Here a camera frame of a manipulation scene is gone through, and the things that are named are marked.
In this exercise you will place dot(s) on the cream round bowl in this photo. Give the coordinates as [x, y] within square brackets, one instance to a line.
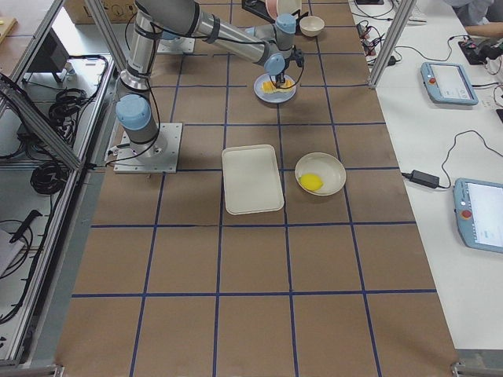
[327, 167]

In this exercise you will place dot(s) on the yellow sliced bread loaf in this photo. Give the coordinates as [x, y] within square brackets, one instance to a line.
[269, 87]

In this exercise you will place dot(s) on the black power adapter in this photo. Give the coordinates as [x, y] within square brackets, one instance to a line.
[425, 179]

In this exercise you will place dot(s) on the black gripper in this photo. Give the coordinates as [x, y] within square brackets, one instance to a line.
[280, 77]

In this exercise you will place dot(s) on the pink plate in rack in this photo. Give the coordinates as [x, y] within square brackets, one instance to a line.
[271, 8]

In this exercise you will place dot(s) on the aluminium frame beam left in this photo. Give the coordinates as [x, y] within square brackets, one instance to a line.
[19, 101]

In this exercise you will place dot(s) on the small cream bowl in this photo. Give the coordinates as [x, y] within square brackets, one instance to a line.
[311, 26]

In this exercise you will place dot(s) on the blue round plate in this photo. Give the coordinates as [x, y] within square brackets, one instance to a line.
[274, 98]

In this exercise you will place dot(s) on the upper blue teach pendant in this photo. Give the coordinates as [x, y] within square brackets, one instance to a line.
[448, 84]

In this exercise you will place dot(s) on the white rectangular tray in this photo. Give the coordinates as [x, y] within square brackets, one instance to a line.
[251, 178]

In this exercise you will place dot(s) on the lower blue teach pendant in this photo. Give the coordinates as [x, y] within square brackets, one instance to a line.
[478, 211]

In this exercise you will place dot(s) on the black monitor box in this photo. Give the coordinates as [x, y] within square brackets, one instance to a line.
[51, 57]

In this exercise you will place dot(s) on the aluminium frame post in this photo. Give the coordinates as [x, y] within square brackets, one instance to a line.
[392, 36]

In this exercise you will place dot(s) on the yellow lemon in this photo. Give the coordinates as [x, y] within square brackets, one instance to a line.
[311, 182]

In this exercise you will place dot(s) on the person forearm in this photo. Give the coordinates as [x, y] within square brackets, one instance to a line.
[490, 30]

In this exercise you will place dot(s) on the blue teach pendant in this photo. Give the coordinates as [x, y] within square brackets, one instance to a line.
[448, 84]
[478, 211]

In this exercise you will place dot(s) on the black dish rack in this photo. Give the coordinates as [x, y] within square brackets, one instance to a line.
[258, 8]

